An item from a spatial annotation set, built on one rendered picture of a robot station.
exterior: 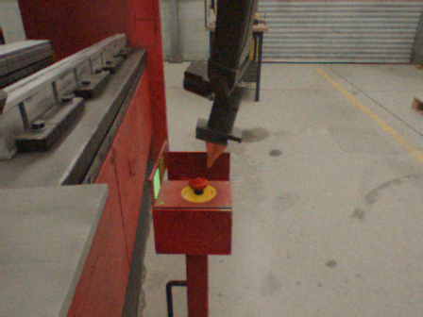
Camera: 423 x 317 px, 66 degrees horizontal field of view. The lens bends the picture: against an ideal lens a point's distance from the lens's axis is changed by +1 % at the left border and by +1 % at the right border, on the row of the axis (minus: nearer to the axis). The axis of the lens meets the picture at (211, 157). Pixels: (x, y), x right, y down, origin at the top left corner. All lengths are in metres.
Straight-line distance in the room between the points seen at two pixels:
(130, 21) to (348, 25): 5.92
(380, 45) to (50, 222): 7.82
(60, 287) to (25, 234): 0.06
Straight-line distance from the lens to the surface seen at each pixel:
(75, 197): 0.27
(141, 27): 2.31
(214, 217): 0.64
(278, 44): 7.45
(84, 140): 0.73
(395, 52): 8.07
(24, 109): 0.78
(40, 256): 0.22
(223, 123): 0.68
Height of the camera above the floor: 1.13
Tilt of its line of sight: 25 degrees down
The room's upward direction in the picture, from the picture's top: straight up
